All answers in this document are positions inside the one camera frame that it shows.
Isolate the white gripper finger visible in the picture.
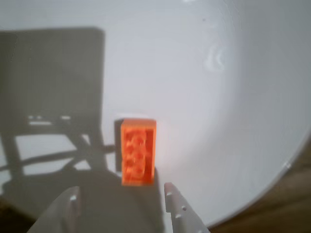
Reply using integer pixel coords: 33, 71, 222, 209
164, 182, 210, 233
27, 185, 81, 233

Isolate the orange lego block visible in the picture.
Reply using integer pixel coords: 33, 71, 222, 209
121, 118, 157, 187

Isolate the white round plate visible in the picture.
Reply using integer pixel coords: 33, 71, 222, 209
0, 0, 311, 230

